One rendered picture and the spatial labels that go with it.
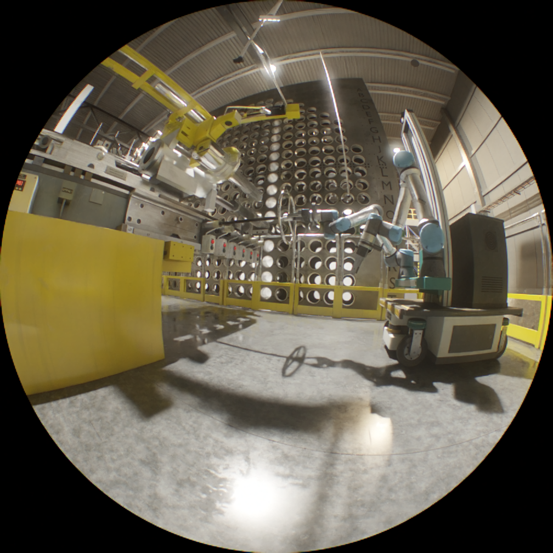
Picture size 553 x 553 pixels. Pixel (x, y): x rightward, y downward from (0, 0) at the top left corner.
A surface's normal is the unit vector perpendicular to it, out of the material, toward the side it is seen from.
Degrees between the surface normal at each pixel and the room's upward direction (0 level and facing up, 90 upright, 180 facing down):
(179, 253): 90
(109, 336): 90
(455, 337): 90
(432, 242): 97
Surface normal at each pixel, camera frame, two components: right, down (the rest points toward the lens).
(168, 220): 0.94, 0.04
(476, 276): -0.39, -0.04
